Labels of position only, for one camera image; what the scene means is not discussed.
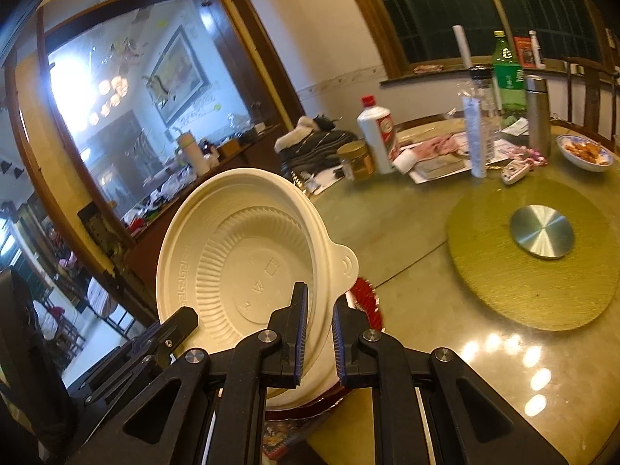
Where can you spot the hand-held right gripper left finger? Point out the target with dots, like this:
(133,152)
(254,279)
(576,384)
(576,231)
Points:
(302,334)

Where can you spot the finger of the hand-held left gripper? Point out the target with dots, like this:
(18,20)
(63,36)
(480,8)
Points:
(145,346)

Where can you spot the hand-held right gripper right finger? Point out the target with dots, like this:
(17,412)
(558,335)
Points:
(339,344)

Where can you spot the red scalloped plate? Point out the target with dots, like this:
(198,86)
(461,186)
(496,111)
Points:
(368,305)

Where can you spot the ribbed white plastic bowl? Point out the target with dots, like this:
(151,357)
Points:
(218,242)

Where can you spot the gold lid jar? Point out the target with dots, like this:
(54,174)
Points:
(356,162)

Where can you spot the dark clothing with fur trim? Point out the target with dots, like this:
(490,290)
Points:
(315,147)

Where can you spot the small white cup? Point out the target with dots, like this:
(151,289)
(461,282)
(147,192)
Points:
(404,161)

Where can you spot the white thermos cup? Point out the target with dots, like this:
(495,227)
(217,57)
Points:
(193,155)

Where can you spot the white liquor bottle red label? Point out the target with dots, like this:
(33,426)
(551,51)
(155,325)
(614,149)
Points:
(375,131)

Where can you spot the sliced pink meat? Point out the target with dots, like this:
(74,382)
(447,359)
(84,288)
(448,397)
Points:
(441,145)

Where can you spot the round metal disc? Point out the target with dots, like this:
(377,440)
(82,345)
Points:
(541,231)

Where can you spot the white carton box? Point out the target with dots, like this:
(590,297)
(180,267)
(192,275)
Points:
(474,140)

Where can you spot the pink candy wrappers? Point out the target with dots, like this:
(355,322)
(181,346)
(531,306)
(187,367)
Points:
(530,156)

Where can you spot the framed painting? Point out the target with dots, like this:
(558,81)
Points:
(179,75)

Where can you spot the clear bottle with black lid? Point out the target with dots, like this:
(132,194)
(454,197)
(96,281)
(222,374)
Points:
(482,82)

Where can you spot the steel thermos flask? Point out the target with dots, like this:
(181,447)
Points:
(537,116)

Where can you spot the blue patterned plate of food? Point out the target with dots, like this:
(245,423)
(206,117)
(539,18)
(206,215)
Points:
(581,150)

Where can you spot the green plastic bottle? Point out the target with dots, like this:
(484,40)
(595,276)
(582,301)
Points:
(506,68)

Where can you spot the red box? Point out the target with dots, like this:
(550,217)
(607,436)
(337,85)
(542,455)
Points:
(522,51)

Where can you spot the wooden framed window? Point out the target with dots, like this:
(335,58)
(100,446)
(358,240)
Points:
(436,5)

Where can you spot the white spray bottle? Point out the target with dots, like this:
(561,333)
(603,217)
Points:
(535,51)

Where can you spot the dark wooden chair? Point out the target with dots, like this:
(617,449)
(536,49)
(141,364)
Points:
(591,65)

